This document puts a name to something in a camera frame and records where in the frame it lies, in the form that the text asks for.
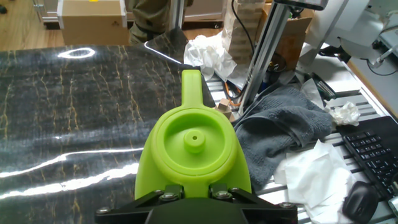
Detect aluminium profile bar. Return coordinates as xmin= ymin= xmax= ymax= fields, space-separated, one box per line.
xmin=238 ymin=1 xmax=292 ymax=116

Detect grey towel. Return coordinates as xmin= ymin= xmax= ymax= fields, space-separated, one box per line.
xmin=232 ymin=84 xmax=334 ymax=191

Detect black keyboard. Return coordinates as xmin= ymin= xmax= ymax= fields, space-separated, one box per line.
xmin=341 ymin=116 xmax=398 ymax=200

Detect aluminium frame post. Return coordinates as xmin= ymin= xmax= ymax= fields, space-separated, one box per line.
xmin=169 ymin=0 xmax=187 ymax=30

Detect crumpled white paper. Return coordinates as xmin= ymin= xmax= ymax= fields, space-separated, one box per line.
xmin=324 ymin=101 xmax=362 ymax=128

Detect dark marble-pattern board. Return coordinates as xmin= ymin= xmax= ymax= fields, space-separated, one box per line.
xmin=0 ymin=26 xmax=217 ymax=224

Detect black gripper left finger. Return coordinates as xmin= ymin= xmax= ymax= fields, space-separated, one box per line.
xmin=95 ymin=183 xmax=185 ymax=224

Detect orange wire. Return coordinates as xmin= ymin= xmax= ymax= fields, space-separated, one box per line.
xmin=224 ymin=80 xmax=243 ymax=108

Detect white tissue paper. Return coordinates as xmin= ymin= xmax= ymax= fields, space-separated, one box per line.
xmin=273 ymin=139 xmax=357 ymax=224

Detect person legs olive trousers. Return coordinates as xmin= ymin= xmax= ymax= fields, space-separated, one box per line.
xmin=127 ymin=0 xmax=194 ymax=45

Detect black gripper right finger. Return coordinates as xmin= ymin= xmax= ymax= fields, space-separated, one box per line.
xmin=210 ymin=182 xmax=299 ymax=224

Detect lime green watering can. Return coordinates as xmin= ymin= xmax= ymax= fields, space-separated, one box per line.
xmin=134 ymin=69 xmax=252 ymax=200

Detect white monitor stand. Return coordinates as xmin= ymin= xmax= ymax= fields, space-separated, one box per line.
xmin=297 ymin=0 xmax=398 ymax=68

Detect crumpled white plastic bag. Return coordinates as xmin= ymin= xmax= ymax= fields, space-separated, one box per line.
xmin=183 ymin=30 xmax=239 ymax=82

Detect black computer mouse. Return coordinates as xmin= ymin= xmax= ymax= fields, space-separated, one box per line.
xmin=341 ymin=180 xmax=380 ymax=224

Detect black camera cable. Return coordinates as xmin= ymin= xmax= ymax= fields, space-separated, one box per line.
xmin=230 ymin=0 xmax=256 ymax=54

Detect bagged wooden block stack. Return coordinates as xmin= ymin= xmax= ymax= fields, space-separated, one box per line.
xmin=221 ymin=0 xmax=267 ymax=65

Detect open brown cardboard box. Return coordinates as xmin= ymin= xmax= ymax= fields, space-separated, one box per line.
xmin=262 ymin=2 xmax=314 ymax=72

